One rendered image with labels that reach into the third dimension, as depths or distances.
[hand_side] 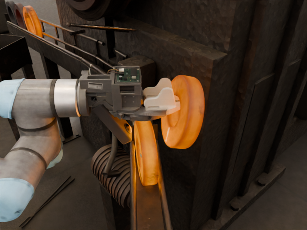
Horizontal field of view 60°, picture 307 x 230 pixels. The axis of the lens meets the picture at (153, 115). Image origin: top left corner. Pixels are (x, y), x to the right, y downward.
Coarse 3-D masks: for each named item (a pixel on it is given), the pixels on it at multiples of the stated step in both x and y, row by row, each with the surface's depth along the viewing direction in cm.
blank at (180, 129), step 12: (180, 84) 54; (192, 84) 51; (180, 96) 53; (192, 96) 49; (180, 108) 52; (192, 108) 49; (204, 108) 50; (168, 120) 58; (180, 120) 52; (192, 120) 49; (168, 132) 57; (180, 132) 51; (192, 132) 50; (168, 144) 56; (180, 144) 52
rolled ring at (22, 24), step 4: (16, 4) 153; (20, 4) 153; (16, 8) 155; (20, 8) 151; (16, 12) 160; (20, 12) 152; (16, 16) 162; (20, 16) 163; (16, 20) 165; (20, 20) 164; (20, 24) 164; (24, 24) 154; (24, 28) 164
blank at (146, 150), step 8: (136, 128) 61; (144, 128) 57; (152, 128) 58; (136, 136) 63; (144, 136) 56; (152, 136) 56; (136, 144) 65; (144, 144) 55; (152, 144) 55; (136, 152) 68; (144, 152) 55; (152, 152) 55; (144, 160) 55; (152, 160) 55; (144, 168) 55; (152, 168) 55; (144, 176) 56; (152, 176) 56; (144, 184) 59; (152, 184) 60
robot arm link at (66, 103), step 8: (64, 80) 50; (72, 80) 50; (56, 88) 49; (64, 88) 49; (72, 88) 49; (56, 96) 48; (64, 96) 48; (72, 96) 49; (56, 104) 49; (64, 104) 49; (72, 104) 49; (64, 112) 50; (72, 112) 50
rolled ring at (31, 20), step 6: (24, 6) 142; (30, 6) 141; (24, 12) 146; (30, 12) 139; (24, 18) 150; (30, 18) 150; (36, 18) 140; (30, 24) 152; (36, 24) 140; (30, 30) 151; (36, 30) 141
